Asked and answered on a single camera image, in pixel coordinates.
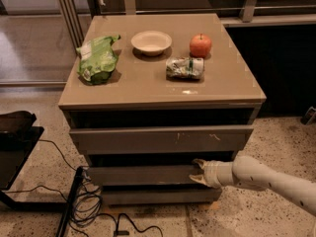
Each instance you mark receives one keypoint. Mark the grey top drawer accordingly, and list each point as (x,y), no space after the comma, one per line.
(183,139)

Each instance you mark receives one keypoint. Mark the black power strip bar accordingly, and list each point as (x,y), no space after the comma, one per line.
(65,218)

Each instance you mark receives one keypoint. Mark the green chip bag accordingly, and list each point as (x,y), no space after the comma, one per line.
(97,59)

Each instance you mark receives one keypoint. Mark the red apple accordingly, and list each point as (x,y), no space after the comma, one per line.
(200,45)

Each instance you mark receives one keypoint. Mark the grey drawer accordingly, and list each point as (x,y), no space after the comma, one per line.
(144,175)
(183,139)
(160,196)

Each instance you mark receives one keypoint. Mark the black stand base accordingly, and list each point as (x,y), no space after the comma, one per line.
(18,138)

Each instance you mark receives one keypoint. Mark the dark object at right edge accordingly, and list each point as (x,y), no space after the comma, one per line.
(309,116)

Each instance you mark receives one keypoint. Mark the grey drawer cabinet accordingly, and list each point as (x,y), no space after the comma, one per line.
(139,93)

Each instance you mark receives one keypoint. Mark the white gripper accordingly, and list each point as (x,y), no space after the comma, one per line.
(213,174)

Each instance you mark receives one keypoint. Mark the metal railing frame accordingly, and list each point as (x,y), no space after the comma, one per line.
(233,13)

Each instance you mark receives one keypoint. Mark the grey bottom drawer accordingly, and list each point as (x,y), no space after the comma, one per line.
(160,196)

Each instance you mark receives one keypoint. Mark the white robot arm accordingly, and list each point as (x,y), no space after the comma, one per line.
(248,173)

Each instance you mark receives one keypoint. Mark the white paper bowl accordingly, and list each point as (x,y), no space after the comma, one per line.
(151,43)

